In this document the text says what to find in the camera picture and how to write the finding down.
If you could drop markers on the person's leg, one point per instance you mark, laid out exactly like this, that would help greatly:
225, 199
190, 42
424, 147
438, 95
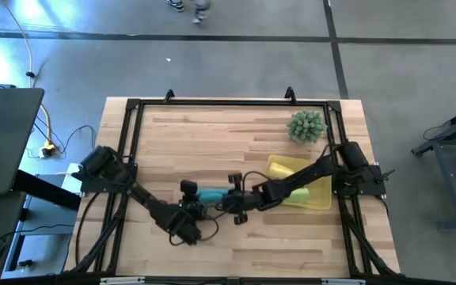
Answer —
202, 4

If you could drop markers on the yellow power plug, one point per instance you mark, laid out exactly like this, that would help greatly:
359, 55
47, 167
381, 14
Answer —
48, 150

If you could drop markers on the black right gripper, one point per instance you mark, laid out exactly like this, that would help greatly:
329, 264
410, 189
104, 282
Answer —
240, 200

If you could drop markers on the black metal cart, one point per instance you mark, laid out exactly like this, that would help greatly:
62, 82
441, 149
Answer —
449, 134

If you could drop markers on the black frame clamp bracket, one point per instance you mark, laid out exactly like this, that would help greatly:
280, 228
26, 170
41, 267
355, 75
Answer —
169, 97
290, 95

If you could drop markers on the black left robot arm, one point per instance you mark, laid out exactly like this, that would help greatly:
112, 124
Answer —
141, 198

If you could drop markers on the black aluminium table frame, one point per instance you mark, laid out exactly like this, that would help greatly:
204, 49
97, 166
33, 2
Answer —
232, 103

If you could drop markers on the dark grey desk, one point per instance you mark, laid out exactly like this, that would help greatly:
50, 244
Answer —
6, 138

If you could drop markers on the green microfiber towel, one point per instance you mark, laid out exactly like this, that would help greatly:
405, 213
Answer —
301, 194

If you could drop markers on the yellow translucent plastic basket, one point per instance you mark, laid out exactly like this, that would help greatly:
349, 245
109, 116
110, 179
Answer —
321, 194

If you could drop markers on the green artificial succulent plant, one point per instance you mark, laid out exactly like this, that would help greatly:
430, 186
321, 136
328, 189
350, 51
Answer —
306, 126

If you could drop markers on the person's shoe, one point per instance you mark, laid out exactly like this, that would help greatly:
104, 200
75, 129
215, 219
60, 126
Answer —
198, 17
174, 4

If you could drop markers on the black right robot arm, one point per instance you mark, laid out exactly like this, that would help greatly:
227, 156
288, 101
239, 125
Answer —
303, 178

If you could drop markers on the silver metal bracket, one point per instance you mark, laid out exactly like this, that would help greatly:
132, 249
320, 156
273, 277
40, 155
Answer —
121, 281
343, 282

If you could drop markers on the yellow microfiber towel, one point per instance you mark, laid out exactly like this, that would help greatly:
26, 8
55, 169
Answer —
279, 171

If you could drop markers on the teal microfiber towel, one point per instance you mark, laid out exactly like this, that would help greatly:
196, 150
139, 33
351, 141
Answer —
212, 194

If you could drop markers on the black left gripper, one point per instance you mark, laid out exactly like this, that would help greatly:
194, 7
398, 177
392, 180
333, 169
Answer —
192, 207

